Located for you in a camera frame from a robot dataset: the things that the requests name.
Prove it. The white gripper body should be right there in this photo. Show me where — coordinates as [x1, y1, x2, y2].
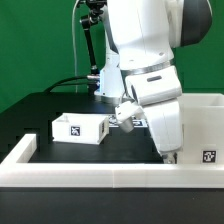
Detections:
[143, 99, 183, 155]

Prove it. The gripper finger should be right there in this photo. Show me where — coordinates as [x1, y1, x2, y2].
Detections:
[165, 152, 177, 164]

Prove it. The white drawer cabinet box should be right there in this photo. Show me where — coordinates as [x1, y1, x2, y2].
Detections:
[176, 93, 224, 165]

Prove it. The white drawer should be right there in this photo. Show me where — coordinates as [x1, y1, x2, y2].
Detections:
[52, 113, 109, 145]

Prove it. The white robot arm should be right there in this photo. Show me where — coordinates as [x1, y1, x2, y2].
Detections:
[106, 0, 212, 164]

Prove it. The marker tag sheet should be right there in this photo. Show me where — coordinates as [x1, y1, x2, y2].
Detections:
[107, 113, 149, 129]

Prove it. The white U-shaped border fence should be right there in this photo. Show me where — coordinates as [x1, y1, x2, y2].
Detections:
[0, 134, 224, 188]

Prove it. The black cable bundle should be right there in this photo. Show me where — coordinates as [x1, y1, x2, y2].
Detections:
[43, 75, 101, 93]

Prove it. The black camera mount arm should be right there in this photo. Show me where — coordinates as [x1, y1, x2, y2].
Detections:
[79, 0, 108, 76]

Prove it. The white thin cable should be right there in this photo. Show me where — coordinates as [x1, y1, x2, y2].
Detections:
[71, 0, 81, 93]

